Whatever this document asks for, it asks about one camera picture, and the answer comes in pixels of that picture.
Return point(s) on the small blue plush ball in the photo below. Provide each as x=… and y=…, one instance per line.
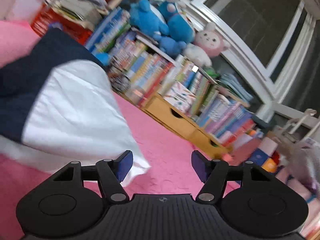
x=103, y=58

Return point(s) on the row of tall blue books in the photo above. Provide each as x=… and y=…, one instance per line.
x=110, y=30

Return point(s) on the blue printed carton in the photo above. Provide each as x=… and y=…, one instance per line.
x=260, y=155

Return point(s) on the blue white plush toy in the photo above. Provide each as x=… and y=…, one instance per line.
x=147, y=20

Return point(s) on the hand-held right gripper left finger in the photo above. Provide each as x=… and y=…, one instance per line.
x=125, y=165

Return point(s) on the row of green spined books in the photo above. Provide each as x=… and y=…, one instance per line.
x=197, y=80

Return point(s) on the wooden drawer organizer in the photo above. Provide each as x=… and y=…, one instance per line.
x=165, y=115

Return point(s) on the red plastic crate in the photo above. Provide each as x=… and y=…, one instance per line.
x=50, y=22

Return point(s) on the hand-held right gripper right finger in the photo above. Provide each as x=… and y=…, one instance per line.
x=198, y=166

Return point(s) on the colourful printed card box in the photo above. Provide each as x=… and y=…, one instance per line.
x=180, y=97

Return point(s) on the pink rabbit plush toy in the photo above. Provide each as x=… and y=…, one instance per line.
x=210, y=42

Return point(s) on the pink printed blanket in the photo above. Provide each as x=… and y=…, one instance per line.
x=162, y=140

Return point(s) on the stack of blue folders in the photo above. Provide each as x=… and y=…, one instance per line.
x=237, y=87

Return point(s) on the white navy striped jacket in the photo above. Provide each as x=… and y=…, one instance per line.
x=75, y=110

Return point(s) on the stack of papers and booklets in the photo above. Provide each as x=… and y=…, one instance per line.
x=80, y=10

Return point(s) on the white pipe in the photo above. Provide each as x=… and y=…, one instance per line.
x=297, y=122

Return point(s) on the pink cardboard box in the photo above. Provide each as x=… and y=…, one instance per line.
x=246, y=150

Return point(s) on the dark small toy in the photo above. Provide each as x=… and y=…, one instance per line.
x=120, y=76

